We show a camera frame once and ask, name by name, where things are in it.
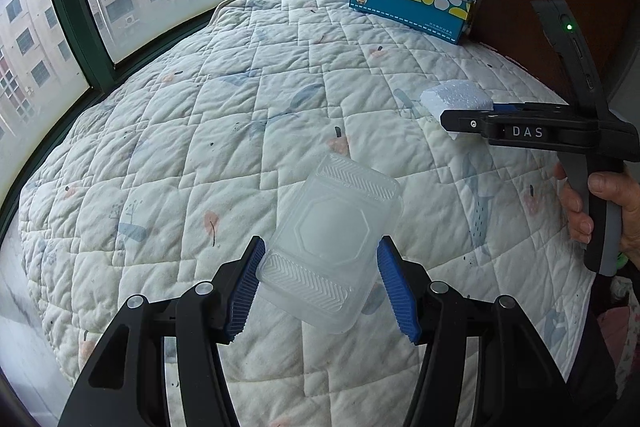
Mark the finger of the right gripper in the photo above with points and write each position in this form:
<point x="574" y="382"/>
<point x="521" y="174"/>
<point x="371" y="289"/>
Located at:
<point x="464" y="121"/>
<point x="531" y="108"/>

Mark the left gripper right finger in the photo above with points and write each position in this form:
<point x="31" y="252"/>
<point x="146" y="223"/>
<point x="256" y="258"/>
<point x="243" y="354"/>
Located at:
<point x="517" y="381"/>

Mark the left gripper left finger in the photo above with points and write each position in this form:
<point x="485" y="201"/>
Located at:
<point x="123" y="381"/>

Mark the white foam block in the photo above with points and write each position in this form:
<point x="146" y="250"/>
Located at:
<point x="455" y="94"/>

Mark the clear rectangular plastic box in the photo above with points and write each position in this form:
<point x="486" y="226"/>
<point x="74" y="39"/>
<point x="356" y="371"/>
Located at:
<point x="320" y="263"/>

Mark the person's right hand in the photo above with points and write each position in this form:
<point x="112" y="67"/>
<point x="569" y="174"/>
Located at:
<point x="585" y="219"/>

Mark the blue yellow tissue box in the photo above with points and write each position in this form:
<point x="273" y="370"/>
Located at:
<point x="445" y="19"/>

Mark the white quilted mattress pad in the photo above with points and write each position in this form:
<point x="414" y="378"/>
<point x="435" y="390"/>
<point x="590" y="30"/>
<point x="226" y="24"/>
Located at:
<point x="207" y="146"/>

